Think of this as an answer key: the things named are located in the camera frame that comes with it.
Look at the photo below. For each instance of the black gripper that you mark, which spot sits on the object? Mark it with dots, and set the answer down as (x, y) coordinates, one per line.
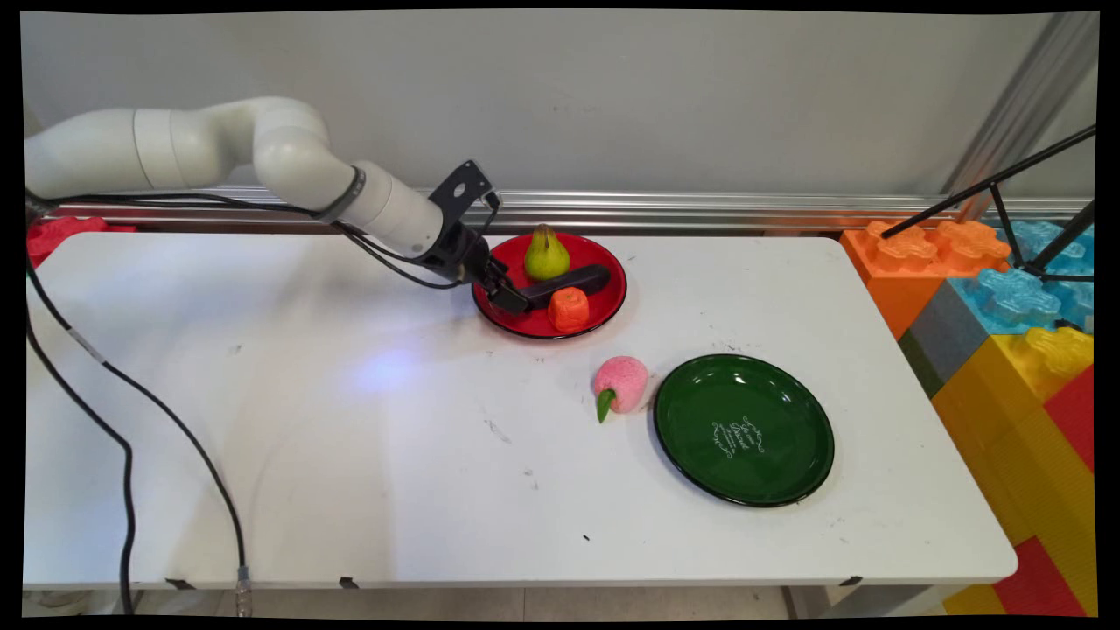
(455, 254)

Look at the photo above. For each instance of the purple toy eggplant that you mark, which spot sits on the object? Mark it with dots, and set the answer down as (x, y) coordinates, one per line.
(573, 282)

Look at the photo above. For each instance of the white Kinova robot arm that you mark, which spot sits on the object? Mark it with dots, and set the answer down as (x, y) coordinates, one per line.
(219, 149)

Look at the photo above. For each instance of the green toy pear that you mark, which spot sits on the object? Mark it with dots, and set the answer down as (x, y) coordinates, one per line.
(547, 255)

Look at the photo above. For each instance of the orange toy persimmon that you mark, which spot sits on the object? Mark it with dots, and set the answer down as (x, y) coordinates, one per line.
(569, 311)

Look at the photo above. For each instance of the red plate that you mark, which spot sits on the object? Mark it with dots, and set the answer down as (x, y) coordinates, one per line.
(604, 306)

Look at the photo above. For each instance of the pink toy peach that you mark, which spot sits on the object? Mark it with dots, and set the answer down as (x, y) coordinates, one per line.
(623, 381)

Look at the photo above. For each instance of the dark green plate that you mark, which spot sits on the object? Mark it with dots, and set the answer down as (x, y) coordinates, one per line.
(744, 430)

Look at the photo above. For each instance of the orange giant building block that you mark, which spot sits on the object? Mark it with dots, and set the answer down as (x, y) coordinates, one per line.
(910, 262)

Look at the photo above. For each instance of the grey giant building block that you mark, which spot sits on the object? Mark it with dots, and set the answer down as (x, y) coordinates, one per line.
(945, 337)

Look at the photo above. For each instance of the blue giant building block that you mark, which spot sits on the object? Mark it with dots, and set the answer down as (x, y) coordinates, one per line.
(1015, 297)

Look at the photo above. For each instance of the black tripod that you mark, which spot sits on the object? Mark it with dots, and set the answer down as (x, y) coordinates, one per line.
(1006, 179)

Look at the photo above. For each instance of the yellow giant building block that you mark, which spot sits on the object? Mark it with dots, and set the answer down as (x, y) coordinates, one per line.
(1006, 437)

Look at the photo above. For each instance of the slanted aluminium profile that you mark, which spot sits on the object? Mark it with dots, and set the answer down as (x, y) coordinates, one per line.
(1019, 105)

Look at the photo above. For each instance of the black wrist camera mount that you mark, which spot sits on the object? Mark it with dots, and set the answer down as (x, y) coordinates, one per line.
(462, 188)

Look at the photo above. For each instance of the horizontal aluminium rail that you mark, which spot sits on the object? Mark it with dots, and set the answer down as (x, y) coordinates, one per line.
(744, 210)

